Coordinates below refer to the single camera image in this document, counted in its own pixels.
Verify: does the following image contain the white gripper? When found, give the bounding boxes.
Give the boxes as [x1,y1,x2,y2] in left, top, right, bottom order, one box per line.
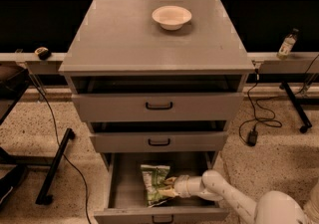
[160,175,190,198]

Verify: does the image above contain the green jalapeno chip bag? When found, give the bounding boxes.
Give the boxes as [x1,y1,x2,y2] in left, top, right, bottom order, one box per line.
[141,164,173,207]

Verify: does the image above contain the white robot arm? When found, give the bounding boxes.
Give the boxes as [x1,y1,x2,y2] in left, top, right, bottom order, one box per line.
[159,169,319,224]

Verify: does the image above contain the bottom grey drawer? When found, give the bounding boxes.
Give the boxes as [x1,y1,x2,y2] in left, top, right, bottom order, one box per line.
[94,152,228,224]

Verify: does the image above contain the grey drawer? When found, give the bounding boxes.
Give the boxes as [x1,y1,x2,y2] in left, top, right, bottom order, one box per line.
[94,152,228,224]
[72,93,243,122]
[90,131,227,153]

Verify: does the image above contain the middle grey drawer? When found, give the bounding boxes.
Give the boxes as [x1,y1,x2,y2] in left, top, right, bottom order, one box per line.
[90,131,227,153]

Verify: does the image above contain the top grey drawer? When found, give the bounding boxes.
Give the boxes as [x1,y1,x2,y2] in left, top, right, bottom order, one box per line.
[72,93,243,122]

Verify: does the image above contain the grey drawer cabinet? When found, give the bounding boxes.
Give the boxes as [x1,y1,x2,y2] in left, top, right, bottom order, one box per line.
[58,0,256,169]

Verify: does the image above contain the black stand leg left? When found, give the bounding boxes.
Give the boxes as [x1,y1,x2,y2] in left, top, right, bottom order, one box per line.
[36,128,75,205]

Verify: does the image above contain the black wheeled stand right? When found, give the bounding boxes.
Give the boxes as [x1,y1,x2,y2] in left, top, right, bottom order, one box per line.
[280,82,319,133]

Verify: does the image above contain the white bowl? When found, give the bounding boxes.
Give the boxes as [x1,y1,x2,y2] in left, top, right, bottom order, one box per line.
[152,6,192,31]

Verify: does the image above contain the black tape measure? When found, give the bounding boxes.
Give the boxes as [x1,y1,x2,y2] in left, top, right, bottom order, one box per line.
[34,47,52,61]

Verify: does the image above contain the small clear bottle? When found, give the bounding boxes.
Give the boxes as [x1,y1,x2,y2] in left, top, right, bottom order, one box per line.
[277,28,299,60]

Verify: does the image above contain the black power adapter cable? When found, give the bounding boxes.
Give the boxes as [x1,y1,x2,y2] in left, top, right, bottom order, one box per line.
[238,68,283,147]

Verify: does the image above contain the black floor cable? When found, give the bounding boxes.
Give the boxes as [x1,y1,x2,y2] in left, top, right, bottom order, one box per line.
[28,73,93,224]

